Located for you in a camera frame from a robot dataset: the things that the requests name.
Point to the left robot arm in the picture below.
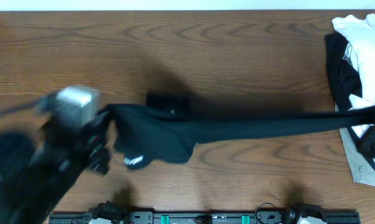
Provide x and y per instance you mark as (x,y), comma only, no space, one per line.
(33,181)

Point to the black garment in pile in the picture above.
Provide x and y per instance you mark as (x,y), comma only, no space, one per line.
(343,79)

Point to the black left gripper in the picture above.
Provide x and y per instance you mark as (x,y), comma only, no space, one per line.
(96,144)

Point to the black logo t-shirt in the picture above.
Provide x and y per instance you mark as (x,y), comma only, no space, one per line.
(146,133)

